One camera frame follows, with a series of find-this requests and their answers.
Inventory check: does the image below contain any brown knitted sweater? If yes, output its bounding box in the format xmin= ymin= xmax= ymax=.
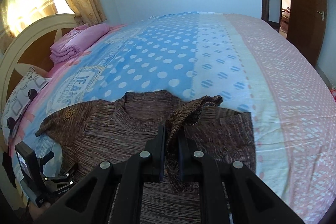
xmin=37 ymin=90 xmax=256 ymax=223

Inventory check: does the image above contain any person's left hand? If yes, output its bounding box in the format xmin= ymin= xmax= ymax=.
xmin=29 ymin=202 xmax=51 ymax=221

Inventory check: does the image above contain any grey patterned pillow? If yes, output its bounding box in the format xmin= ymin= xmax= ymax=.
xmin=2 ymin=67 xmax=51 ymax=143

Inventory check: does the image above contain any blue polka dot bed blanket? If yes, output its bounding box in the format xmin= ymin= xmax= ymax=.
xmin=15 ymin=12 xmax=335 ymax=223

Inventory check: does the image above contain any cream wooden headboard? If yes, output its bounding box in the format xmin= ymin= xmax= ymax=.
xmin=1 ymin=14 xmax=77 ymax=109

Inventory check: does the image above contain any folded pink quilt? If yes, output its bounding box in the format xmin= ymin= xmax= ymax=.
xmin=50 ymin=23 xmax=111 ymax=65

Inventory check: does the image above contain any brown wooden door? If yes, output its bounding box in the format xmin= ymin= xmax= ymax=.
xmin=286 ymin=0 xmax=327 ymax=66

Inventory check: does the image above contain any silver door handle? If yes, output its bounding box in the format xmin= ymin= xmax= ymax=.
xmin=317 ymin=11 xmax=325 ymax=21

